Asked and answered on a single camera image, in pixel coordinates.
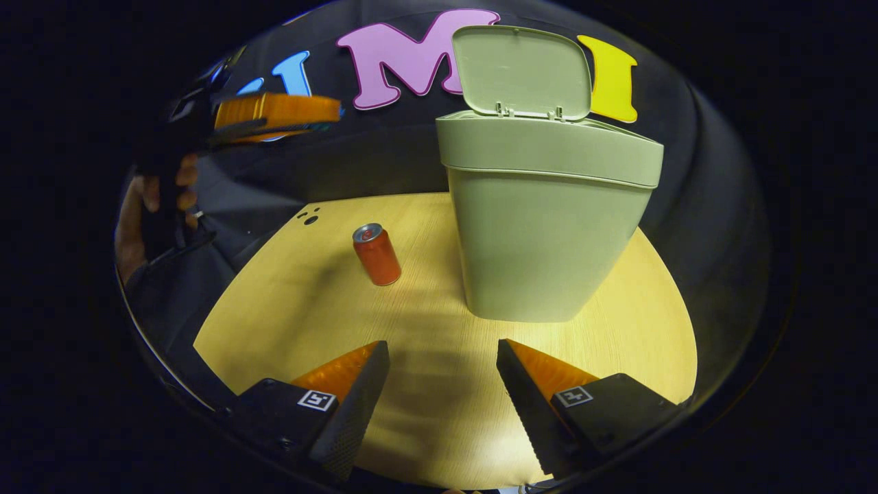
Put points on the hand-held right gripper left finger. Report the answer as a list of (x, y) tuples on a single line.
[(353, 412)]

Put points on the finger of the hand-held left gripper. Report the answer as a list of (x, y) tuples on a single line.
[(281, 108), (264, 136)]

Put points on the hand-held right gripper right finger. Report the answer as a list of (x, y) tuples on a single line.
[(528, 412)]

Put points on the red pop can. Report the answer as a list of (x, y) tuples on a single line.
[(378, 261)]

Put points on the pale green desktop garbage bin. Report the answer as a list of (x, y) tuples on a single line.
[(542, 233)]

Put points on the wooden desktop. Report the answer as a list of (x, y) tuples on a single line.
[(425, 329)]

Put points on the black backdrop cloth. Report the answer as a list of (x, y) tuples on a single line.
[(384, 158)]

